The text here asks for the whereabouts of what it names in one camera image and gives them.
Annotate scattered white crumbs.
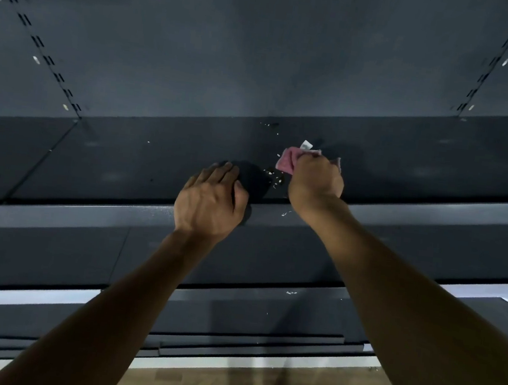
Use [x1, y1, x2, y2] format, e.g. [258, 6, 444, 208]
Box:
[250, 119, 302, 217]

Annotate person's right hand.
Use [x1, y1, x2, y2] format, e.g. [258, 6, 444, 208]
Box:
[284, 150, 348, 223]

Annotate person's right forearm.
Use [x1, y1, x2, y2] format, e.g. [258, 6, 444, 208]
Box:
[277, 193, 508, 385]

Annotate pink cleaning cloth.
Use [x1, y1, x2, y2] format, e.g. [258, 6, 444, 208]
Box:
[274, 137, 344, 182]

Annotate dark grey shelving back panel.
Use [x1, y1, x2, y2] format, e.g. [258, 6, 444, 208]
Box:
[0, 0, 508, 174]

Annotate person's left forearm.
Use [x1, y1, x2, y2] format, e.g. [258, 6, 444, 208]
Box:
[0, 210, 221, 385]

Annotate person's left hand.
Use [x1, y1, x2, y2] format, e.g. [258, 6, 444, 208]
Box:
[170, 157, 253, 249]

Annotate dark grey metal shelf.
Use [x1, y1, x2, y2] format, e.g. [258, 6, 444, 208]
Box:
[0, 242, 508, 385]
[0, 169, 508, 365]
[0, 59, 508, 284]

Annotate slotted shelving upright rail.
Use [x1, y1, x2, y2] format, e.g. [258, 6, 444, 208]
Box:
[452, 0, 508, 121]
[0, 0, 96, 119]

